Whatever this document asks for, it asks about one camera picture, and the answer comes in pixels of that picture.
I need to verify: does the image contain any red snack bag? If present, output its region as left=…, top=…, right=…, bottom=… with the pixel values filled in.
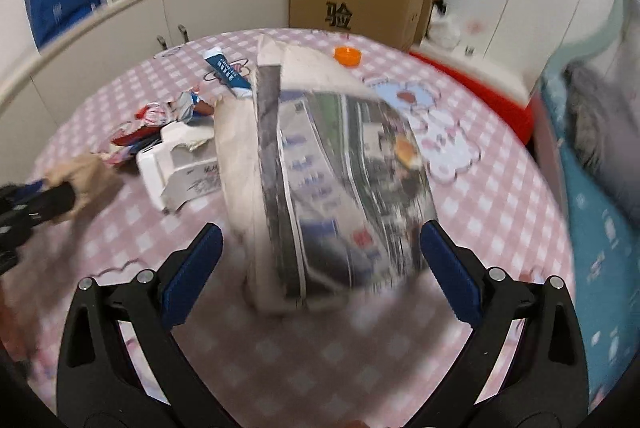
left=96, top=90, right=215, bottom=167

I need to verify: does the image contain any blue white carton box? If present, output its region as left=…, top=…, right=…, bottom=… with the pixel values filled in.
left=136, top=117, right=221, bottom=213

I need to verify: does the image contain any blue white tube box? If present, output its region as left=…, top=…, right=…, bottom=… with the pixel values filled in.
left=204, top=47, right=252, bottom=98

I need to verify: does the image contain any newspaper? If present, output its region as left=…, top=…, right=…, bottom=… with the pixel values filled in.
left=214, top=36, right=436, bottom=315

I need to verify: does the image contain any orange bottle cap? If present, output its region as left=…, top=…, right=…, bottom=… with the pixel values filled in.
left=333, top=46, right=362, bottom=68

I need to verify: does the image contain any teal patterned bed sheet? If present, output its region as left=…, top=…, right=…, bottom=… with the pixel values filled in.
left=540, top=73, right=639, bottom=405

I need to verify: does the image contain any pink checkered tablecloth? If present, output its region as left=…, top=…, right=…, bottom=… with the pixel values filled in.
left=1, top=29, right=588, bottom=427

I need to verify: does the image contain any grey folded blanket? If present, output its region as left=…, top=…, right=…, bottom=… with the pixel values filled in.
left=564, top=62, right=639, bottom=227

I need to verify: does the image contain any red white storage bench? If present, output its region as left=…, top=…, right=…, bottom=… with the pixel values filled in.
left=409, top=39, right=534, bottom=145

